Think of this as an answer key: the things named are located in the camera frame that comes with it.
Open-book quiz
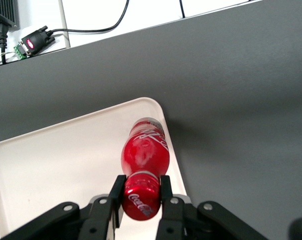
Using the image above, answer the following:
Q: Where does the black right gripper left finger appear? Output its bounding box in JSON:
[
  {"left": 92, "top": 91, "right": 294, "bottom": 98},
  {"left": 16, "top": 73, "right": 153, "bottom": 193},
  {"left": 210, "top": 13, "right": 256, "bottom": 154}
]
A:
[{"left": 0, "top": 174, "right": 128, "bottom": 240}]

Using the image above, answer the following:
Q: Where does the black adapter with red light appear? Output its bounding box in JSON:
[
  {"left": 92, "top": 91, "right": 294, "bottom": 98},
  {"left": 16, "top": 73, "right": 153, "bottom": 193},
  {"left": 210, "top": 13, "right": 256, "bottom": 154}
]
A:
[{"left": 14, "top": 24, "right": 57, "bottom": 60}]

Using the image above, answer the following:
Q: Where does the black adapter cable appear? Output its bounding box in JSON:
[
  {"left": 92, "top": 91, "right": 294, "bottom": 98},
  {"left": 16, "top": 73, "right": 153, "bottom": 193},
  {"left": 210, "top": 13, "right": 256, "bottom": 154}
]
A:
[{"left": 50, "top": 0, "right": 130, "bottom": 34}]

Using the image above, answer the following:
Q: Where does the white frame post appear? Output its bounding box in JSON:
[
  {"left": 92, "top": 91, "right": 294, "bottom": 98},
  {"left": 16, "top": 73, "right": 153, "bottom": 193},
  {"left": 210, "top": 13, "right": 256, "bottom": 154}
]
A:
[{"left": 58, "top": 0, "right": 72, "bottom": 49}]

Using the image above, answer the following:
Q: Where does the red coke bottle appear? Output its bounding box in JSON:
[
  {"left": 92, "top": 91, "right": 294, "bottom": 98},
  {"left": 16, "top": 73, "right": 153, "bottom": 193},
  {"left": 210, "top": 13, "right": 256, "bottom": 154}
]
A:
[{"left": 120, "top": 116, "right": 171, "bottom": 222}]

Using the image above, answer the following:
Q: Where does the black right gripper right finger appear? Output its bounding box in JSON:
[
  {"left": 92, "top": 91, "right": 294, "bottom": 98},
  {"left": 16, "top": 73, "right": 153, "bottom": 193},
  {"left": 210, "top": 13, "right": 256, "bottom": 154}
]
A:
[{"left": 156, "top": 174, "right": 269, "bottom": 240}]

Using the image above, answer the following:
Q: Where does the black power plug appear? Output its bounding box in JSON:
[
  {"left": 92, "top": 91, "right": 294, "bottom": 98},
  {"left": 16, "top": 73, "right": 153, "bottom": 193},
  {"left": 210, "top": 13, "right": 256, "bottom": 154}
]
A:
[{"left": 0, "top": 12, "right": 11, "bottom": 65}]

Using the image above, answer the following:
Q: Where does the grey vented box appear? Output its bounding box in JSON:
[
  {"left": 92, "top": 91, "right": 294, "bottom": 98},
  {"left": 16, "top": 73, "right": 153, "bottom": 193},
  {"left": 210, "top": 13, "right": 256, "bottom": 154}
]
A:
[{"left": 0, "top": 0, "right": 21, "bottom": 29}]

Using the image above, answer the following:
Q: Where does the black straight cable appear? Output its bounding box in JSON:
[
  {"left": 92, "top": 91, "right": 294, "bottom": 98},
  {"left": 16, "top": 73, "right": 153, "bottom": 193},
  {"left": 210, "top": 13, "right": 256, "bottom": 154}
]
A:
[{"left": 178, "top": 0, "right": 187, "bottom": 20}]

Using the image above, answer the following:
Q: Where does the cream plastic tray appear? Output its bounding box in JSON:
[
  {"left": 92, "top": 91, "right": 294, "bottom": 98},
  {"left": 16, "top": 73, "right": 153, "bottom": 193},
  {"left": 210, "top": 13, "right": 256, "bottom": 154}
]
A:
[{"left": 0, "top": 96, "right": 188, "bottom": 240}]

